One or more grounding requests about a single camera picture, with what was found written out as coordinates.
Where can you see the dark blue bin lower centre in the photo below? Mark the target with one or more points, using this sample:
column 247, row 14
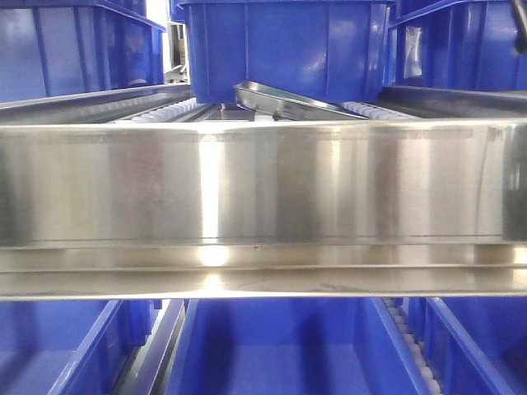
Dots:
column 293, row 346

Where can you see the steel lane divider left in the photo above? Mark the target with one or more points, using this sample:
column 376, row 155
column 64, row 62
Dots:
column 149, row 371

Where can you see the dark blue bin lower left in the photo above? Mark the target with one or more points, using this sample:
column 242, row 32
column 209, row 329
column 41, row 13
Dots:
column 71, row 347

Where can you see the dark blue bin lower right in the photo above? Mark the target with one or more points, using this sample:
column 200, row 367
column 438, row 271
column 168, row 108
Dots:
column 472, row 345

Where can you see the white roller track right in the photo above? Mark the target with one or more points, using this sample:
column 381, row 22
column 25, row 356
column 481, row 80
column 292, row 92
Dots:
column 416, row 348

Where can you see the dark blue bin upper left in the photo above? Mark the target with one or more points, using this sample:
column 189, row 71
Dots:
column 53, row 48

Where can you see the dark blue bin upper centre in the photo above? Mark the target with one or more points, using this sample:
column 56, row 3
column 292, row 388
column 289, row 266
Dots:
column 332, row 51

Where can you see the dark blue bin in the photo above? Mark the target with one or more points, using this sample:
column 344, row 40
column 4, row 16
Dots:
column 332, row 51
column 71, row 347
column 293, row 346
column 472, row 345
column 460, row 45
column 53, row 48

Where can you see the steel tray divider upper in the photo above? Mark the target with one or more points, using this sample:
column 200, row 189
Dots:
column 287, row 105

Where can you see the dark blue bin upper right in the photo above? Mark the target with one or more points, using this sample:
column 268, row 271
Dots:
column 460, row 45

